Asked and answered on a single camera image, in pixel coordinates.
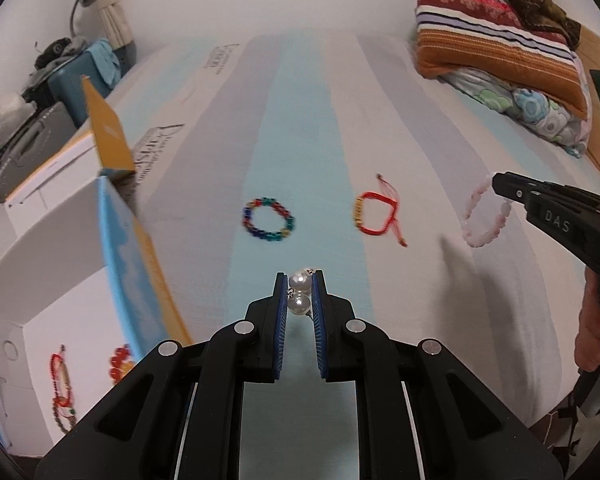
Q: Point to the striped pillow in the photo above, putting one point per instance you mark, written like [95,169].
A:
[500,40]

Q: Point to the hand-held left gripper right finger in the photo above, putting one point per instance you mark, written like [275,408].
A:
[319,330]

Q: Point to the brown cloth with white lines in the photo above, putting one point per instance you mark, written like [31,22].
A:
[555,432]

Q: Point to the person's right hand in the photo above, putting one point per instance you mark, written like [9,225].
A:
[589,325]

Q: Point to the beige curtain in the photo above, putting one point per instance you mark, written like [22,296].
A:
[109,2]

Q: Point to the teal suitcase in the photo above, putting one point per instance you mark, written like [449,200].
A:
[75,87]

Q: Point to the white cardboard box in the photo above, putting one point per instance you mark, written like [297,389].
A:
[55,260]

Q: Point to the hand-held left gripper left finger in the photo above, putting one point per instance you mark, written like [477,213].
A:
[280,330]

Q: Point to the floral quilt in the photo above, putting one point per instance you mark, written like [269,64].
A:
[535,107]

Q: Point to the teal cloth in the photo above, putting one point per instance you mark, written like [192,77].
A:
[106,60]

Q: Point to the grey suitcase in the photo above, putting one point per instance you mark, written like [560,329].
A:
[25,152]

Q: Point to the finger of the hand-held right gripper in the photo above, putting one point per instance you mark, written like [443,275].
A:
[512,187]

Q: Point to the striped bedsheet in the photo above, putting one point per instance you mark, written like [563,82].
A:
[305,125]

